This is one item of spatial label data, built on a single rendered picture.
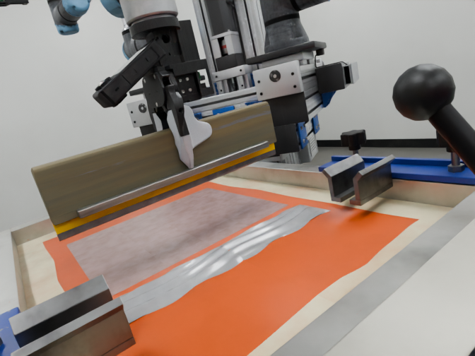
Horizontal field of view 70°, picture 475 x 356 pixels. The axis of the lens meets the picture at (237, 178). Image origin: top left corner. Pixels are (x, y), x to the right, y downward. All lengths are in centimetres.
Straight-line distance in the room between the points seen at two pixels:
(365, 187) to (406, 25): 409
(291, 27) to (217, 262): 87
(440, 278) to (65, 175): 41
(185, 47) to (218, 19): 84
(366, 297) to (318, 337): 6
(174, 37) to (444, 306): 46
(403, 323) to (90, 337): 24
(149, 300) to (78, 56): 383
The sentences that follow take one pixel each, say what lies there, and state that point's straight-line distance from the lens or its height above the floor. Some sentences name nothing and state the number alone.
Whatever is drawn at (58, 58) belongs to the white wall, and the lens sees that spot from 413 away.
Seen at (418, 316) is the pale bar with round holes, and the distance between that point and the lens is 22.
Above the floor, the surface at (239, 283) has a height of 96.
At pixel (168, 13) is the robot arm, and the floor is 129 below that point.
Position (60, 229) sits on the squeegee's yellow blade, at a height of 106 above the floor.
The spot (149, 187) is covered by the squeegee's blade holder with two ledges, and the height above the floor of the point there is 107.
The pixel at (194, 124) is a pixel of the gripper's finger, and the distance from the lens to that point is 52.
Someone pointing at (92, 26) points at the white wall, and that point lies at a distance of 429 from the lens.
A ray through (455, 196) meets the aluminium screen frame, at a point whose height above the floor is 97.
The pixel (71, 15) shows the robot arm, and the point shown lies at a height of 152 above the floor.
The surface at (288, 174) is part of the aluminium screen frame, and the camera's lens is 73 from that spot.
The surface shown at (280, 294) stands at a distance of 39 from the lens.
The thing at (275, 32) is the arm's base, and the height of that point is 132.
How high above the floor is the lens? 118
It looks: 14 degrees down
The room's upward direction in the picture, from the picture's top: 13 degrees counter-clockwise
